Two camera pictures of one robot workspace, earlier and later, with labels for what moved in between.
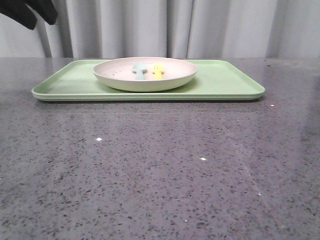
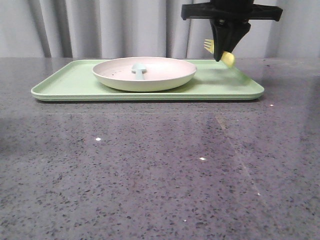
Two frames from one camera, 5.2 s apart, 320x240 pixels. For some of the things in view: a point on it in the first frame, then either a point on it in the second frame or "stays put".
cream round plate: [144, 74] stays put
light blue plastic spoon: [140, 69] stays put
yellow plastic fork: [158, 71] → [227, 57]
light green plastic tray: [214, 80] stays put
